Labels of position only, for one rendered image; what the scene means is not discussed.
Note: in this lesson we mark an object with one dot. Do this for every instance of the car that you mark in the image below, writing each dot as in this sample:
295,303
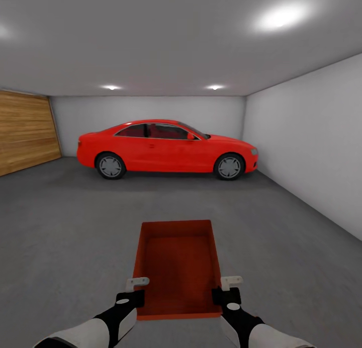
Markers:
164,146

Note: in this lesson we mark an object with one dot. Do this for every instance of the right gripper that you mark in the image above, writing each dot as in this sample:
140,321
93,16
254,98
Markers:
218,295

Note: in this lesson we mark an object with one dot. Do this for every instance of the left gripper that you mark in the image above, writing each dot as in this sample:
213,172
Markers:
138,296

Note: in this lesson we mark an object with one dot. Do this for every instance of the storage box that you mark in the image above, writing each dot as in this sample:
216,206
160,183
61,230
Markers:
180,260

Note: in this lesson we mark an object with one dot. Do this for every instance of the garage door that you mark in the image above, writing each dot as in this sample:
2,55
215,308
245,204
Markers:
27,132

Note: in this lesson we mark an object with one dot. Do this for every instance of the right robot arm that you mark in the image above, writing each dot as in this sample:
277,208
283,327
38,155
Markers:
245,330

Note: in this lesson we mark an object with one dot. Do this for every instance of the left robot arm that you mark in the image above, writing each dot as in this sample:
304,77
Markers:
106,329

